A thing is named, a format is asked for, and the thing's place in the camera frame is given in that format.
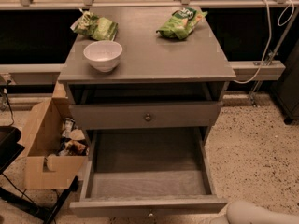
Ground black stand with cables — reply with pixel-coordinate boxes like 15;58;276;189
0;126;78;224

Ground trash inside cardboard box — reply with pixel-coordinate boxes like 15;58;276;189
57;118;89;156

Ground green chip bag right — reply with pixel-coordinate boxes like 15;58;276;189
157;7;207;40

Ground grey metal railing frame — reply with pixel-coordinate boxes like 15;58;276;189
0;0;299;107

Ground green chip bag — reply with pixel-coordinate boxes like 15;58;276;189
157;7;207;40
71;10;118;41

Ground white ceramic bowl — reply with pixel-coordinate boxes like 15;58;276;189
83;40;122;72

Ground green chip bag left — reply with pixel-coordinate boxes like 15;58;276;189
71;10;118;41

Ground open cardboard box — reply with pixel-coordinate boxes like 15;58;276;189
21;83;87;189

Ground dark cabinet at right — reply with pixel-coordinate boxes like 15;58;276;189
271;41;299;125

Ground grey top drawer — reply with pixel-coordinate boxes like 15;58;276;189
69;102;222;130

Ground grey wooden drawer cabinet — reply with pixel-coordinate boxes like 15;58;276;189
59;7;235;139

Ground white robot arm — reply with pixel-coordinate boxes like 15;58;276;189
203;201;299;224

